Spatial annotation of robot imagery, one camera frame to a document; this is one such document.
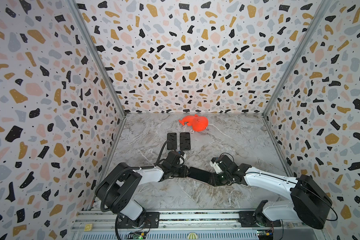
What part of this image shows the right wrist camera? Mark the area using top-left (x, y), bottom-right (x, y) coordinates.
top-left (210, 160), bottom-right (223, 174)

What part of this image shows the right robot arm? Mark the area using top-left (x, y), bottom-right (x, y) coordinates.
top-left (208, 154), bottom-right (332, 230)

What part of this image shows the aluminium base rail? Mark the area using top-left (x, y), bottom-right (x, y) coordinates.
top-left (70, 208), bottom-right (326, 240)

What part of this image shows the black smartphone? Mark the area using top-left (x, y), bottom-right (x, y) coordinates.
top-left (167, 133), bottom-right (177, 151)
top-left (188, 167), bottom-right (213, 184)

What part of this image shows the red plush whale toy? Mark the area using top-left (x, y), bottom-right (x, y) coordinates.
top-left (179, 115), bottom-right (209, 132)

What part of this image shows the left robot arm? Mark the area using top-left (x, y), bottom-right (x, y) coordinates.
top-left (95, 151), bottom-right (189, 227)

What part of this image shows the black phone case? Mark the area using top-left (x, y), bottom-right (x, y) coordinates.
top-left (180, 132), bottom-right (191, 151)

